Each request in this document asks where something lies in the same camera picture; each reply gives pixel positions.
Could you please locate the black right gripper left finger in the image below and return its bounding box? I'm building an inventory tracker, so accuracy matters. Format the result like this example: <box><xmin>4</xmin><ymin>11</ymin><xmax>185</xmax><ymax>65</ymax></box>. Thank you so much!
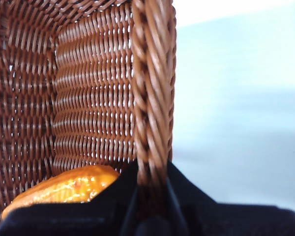
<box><xmin>0</xmin><ymin>159</ymin><xmax>138</xmax><ymax>236</ymax></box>

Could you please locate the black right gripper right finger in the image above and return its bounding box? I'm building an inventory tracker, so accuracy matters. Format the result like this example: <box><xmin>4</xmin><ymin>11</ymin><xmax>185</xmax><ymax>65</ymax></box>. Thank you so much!
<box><xmin>166</xmin><ymin>161</ymin><xmax>295</xmax><ymax>236</ymax></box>

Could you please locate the orange toy corn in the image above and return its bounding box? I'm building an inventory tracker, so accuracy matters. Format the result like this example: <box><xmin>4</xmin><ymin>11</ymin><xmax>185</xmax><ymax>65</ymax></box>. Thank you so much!
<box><xmin>1</xmin><ymin>165</ymin><xmax>121</xmax><ymax>219</ymax></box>

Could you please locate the brown wicker basket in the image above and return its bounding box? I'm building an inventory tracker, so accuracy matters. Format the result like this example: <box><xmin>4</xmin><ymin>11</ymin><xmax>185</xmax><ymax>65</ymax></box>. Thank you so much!
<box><xmin>0</xmin><ymin>0</ymin><xmax>177</xmax><ymax>222</ymax></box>

